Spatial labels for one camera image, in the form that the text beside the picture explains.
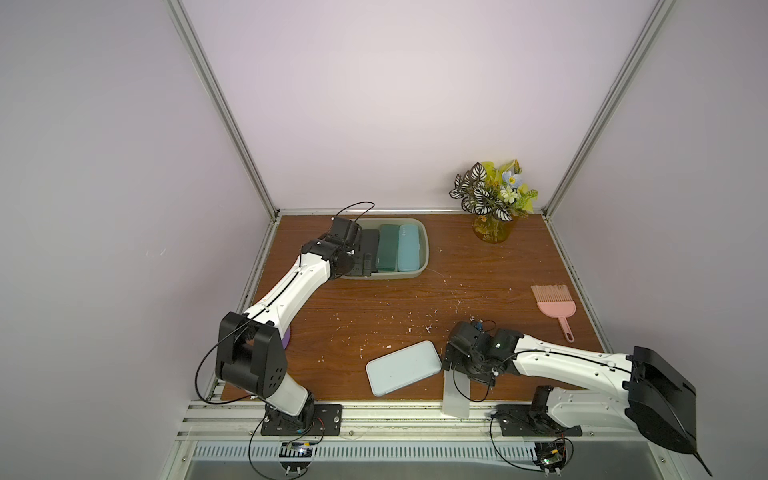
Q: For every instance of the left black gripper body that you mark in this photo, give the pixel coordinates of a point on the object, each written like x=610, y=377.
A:
x=348, y=262

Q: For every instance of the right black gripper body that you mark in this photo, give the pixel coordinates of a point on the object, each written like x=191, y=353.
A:
x=459, y=360

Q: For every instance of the dark green pencil case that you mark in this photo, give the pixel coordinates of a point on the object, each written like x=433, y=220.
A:
x=387, y=251

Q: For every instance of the grey-green plastic storage box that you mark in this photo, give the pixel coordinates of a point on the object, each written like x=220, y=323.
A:
x=375, y=223

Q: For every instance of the translucent white pencil case front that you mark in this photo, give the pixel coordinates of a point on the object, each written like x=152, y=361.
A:
x=455, y=401

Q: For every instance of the teal blue pencil case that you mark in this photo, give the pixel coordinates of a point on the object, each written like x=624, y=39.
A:
x=409, y=248

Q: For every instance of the dark grey pencil case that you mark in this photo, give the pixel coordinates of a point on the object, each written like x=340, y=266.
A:
x=369, y=246

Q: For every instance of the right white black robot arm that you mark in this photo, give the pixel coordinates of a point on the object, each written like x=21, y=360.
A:
x=639, y=391

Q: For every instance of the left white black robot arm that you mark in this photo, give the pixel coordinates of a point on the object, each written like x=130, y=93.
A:
x=250, y=354

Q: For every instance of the pink comb brush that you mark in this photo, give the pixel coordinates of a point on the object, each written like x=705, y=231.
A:
x=556, y=302

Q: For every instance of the purple pink spatula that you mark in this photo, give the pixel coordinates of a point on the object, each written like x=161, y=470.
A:
x=286, y=338

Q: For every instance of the right electronics board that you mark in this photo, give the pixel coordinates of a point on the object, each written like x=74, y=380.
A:
x=551, y=458

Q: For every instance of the electronics board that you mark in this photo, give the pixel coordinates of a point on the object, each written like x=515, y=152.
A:
x=551, y=458
x=295, y=458

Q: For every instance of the flower plant in glass vase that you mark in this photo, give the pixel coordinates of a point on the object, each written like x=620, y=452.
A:
x=496, y=196

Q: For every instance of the left electronics board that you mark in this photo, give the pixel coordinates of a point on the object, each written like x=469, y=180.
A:
x=295, y=458

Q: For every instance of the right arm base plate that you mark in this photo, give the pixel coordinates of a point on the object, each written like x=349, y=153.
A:
x=518, y=421

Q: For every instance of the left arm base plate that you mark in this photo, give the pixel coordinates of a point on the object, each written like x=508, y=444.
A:
x=322, y=419

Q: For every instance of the aluminium front rail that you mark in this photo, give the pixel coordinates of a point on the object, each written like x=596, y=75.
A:
x=358, y=420

